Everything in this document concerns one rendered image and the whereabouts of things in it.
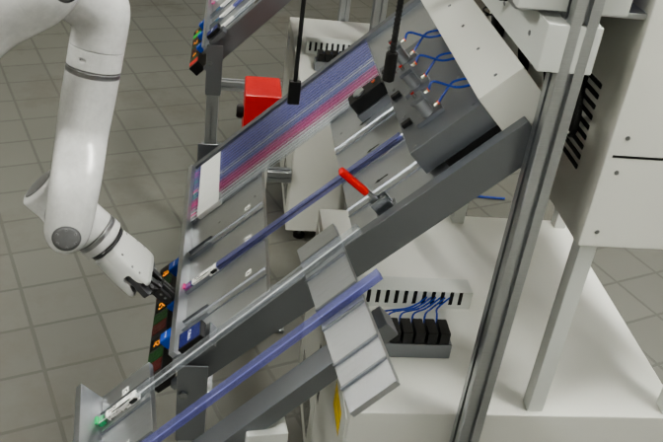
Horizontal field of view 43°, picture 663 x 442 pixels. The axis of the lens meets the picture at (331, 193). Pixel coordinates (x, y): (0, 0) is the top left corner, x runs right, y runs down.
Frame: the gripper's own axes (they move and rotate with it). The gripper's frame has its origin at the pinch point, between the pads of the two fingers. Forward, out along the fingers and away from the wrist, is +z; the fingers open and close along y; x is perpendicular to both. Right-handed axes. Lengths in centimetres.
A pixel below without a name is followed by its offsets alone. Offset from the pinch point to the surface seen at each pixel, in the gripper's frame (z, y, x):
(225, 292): 2.5, 8.9, 13.1
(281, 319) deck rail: 5.9, 21.0, 22.6
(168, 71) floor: 39, -276, -62
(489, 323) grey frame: 27, 25, 50
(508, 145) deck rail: 3, 21, 69
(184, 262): 0.8, -7.3, 3.5
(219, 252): 2.5, -5.5, 11.3
